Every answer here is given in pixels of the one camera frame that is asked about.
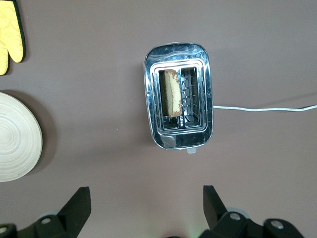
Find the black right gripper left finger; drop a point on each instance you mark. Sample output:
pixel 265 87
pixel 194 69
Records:
pixel 71 213

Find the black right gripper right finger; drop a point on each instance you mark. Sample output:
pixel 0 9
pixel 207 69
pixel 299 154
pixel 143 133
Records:
pixel 215 213

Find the round light wooden plate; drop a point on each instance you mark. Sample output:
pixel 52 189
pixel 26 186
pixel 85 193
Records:
pixel 15 138

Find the brown toast slice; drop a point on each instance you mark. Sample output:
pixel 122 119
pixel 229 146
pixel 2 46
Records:
pixel 171 94

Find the chrome and beige toaster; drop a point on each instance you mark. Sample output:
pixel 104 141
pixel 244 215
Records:
pixel 178 55

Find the yellow quilted oven mitt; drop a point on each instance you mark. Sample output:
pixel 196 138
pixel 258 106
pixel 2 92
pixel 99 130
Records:
pixel 8 29

